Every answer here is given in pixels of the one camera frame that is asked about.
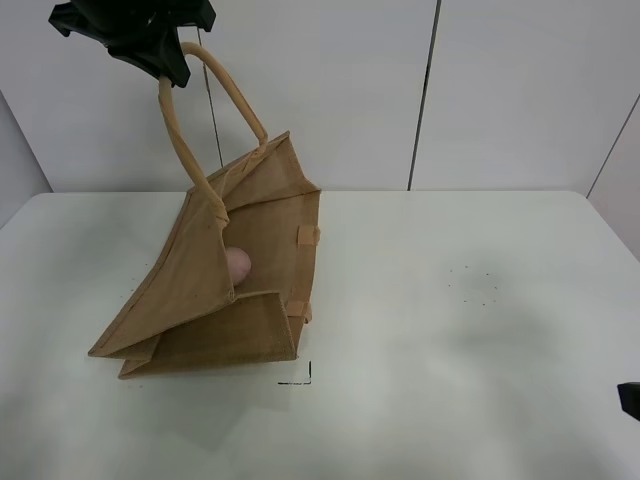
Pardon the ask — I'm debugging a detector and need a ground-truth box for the brown linen tote bag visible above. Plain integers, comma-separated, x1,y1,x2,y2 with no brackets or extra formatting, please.
90,42,321,379

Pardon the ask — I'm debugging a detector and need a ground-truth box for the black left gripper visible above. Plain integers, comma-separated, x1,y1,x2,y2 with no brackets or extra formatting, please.
49,0,216,88

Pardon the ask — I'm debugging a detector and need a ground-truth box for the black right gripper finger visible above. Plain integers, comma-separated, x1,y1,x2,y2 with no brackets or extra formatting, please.
617,382,640,419

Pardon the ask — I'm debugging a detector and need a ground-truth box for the pink peach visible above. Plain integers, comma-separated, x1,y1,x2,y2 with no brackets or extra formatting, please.
225,247,251,286

